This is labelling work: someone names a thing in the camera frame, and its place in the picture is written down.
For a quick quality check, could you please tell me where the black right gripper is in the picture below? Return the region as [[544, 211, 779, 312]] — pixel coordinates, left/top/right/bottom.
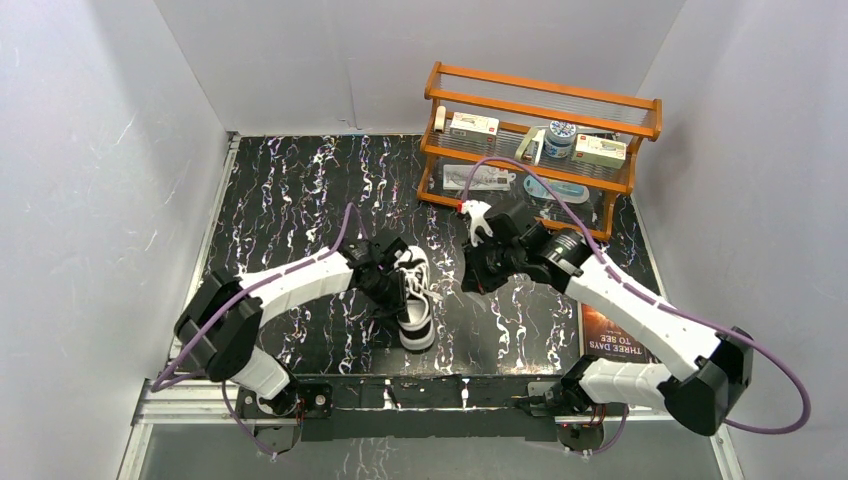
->
[[461, 230, 525, 295]]

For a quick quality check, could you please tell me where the white shoelace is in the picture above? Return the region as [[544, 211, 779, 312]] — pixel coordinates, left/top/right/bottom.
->
[[404, 263, 443, 302]]

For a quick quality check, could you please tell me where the black and white sneaker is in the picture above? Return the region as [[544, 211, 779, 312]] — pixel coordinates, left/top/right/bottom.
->
[[395, 246, 435, 352]]

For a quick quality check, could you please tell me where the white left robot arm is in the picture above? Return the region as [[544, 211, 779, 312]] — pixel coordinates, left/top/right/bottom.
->
[[174, 238, 409, 416]]

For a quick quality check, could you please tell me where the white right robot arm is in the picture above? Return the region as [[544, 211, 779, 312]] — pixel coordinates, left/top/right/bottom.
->
[[458, 200, 753, 436]]

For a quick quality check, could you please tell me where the clear packaged item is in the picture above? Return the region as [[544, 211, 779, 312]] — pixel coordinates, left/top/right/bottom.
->
[[441, 164, 516, 191]]

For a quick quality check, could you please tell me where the blue packaged tool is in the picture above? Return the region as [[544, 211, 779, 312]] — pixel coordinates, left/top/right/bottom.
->
[[522, 176, 590, 204]]

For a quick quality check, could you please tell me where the orange wooden shelf rack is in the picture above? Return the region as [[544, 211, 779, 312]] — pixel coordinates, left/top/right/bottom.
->
[[417, 62, 663, 241]]

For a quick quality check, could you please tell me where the blue patterned round tin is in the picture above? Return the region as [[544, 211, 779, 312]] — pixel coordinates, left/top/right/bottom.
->
[[543, 121, 577, 158]]

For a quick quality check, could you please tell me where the white box left shelf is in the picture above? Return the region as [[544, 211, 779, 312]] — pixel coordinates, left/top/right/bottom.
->
[[448, 112, 499, 142]]

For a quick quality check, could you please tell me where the white box shelf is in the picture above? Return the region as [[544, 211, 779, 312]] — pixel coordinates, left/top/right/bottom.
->
[[448, 112, 499, 142], [573, 134, 627, 170]]

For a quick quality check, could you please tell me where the white box right shelf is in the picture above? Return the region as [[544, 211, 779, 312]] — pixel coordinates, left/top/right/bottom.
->
[[573, 134, 627, 170]]

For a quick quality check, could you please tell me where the dark orange book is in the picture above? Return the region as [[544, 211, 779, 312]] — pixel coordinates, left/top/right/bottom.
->
[[578, 303, 659, 364]]

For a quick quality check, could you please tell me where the small white tape roll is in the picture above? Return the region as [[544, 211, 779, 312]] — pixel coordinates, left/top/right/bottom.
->
[[432, 105, 447, 132]]

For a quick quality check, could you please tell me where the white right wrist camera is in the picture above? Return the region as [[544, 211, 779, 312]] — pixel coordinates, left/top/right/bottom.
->
[[458, 200, 494, 247]]

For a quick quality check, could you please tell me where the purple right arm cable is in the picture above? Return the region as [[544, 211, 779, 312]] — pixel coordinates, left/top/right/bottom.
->
[[460, 156, 812, 458]]

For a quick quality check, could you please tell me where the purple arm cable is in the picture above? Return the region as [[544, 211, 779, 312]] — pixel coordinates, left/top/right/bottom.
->
[[460, 156, 812, 458], [150, 202, 370, 458]]

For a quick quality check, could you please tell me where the black metal base frame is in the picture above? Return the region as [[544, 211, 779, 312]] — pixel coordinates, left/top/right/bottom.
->
[[234, 374, 624, 444]]

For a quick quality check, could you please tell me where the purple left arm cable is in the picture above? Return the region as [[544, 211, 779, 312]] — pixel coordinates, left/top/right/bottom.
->
[[150, 202, 370, 458]]

